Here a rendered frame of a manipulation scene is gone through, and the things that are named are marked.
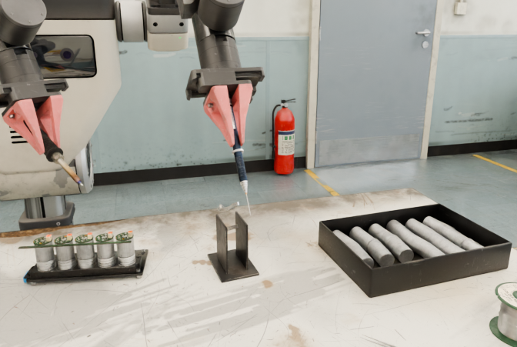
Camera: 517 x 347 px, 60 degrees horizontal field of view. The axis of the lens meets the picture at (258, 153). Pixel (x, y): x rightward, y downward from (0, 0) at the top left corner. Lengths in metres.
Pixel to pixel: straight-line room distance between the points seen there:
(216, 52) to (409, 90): 3.22
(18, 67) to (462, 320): 0.69
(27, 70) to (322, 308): 0.53
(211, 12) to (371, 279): 0.41
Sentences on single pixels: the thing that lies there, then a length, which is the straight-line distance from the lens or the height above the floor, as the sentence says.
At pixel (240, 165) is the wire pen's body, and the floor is 0.93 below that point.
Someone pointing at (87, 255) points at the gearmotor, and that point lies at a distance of 0.70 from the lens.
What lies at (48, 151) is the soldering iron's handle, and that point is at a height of 0.93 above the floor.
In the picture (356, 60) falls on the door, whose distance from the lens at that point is 3.52.
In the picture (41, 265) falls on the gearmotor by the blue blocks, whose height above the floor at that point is 0.78.
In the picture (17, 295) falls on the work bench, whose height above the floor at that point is 0.75.
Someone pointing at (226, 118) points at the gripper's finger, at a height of 0.99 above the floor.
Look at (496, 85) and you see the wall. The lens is 4.36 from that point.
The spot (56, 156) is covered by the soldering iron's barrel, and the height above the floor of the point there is 0.92.
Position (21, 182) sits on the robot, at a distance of 1.07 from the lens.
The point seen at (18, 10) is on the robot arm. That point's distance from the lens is 0.71.
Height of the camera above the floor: 1.11
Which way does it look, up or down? 16 degrees down
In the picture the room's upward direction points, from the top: straight up
